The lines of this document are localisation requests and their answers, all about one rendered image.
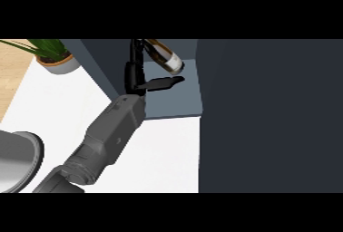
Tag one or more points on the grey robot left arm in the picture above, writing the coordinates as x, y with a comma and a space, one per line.
114, 128

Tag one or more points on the grey round pot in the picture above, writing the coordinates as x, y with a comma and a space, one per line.
18, 161

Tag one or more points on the dark wine bottle white label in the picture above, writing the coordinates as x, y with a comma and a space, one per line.
168, 59

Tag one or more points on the grey-blue open cabinet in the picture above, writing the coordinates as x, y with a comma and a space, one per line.
172, 99

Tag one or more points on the green potted plant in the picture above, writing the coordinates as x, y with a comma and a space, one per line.
51, 56

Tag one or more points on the large flat dark grey door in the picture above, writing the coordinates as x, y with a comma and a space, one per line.
273, 116

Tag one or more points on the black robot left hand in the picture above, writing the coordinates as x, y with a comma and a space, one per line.
134, 75

